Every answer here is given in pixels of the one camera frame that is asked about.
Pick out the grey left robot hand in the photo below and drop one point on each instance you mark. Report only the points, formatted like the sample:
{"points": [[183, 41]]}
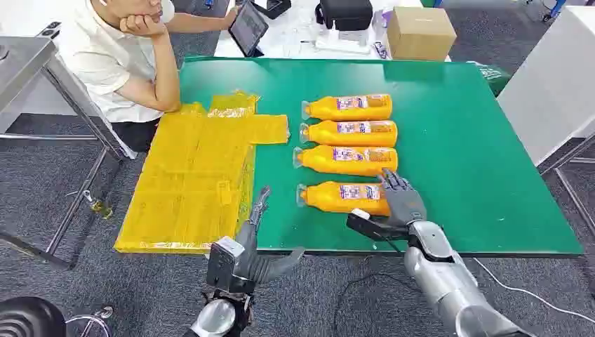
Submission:
{"points": [[251, 246]]}

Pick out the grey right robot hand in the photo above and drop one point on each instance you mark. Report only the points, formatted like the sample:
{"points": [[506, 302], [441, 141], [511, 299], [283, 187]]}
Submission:
{"points": [[403, 202]]}

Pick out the orange drink bottle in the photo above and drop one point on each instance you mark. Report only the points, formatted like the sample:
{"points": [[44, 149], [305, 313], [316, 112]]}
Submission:
{"points": [[348, 107], [351, 133], [346, 161], [341, 197]]}

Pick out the green table mat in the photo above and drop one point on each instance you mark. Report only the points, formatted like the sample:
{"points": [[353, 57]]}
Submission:
{"points": [[465, 153]]}

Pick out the green bag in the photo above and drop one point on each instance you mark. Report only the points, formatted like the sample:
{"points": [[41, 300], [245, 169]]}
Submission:
{"points": [[492, 76]]}

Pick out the small glass bottle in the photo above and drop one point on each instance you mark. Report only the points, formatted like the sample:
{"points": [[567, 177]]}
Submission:
{"points": [[98, 208]]}

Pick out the brown cardboard box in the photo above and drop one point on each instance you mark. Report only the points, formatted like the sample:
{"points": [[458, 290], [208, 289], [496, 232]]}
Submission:
{"points": [[420, 35]]}

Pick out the white flat box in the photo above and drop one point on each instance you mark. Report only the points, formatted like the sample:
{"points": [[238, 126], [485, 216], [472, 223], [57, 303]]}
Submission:
{"points": [[341, 43]]}

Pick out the purple packet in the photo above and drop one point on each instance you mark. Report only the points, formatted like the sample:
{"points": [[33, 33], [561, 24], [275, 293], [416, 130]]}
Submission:
{"points": [[382, 32]]}

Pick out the white table with steel legs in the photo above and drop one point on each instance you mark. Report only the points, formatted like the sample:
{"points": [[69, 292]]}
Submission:
{"points": [[553, 88]]}

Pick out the black carry bag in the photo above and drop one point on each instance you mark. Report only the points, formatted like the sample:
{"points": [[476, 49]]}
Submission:
{"points": [[346, 13]]}

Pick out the white cluttered desk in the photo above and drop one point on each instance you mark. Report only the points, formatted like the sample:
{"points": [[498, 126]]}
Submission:
{"points": [[293, 37]]}

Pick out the black tablet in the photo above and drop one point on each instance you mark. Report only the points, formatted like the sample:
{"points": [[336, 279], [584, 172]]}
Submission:
{"points": [[248, 28]]}

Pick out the person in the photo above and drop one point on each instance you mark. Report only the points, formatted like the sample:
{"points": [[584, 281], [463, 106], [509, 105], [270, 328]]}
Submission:
{"points": [[116, 60]]}

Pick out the black device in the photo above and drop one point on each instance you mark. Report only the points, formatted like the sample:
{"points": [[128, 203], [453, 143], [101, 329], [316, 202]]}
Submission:
{"points": [[274, 6]]}

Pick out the steel bench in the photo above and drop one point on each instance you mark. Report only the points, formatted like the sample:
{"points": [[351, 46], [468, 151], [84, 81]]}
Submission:
{"points": [[28, 69]]}

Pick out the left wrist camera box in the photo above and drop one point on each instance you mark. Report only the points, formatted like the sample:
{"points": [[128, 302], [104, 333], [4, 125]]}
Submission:
{"points": [[225, 265]]}

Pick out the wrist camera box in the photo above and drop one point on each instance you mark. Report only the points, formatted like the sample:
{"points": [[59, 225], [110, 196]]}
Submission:
{"points": [[225, 265], [372, 226]]}

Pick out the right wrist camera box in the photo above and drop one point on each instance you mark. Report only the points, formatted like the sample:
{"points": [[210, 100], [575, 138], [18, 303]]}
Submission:
{"points": [[372, 226]]}

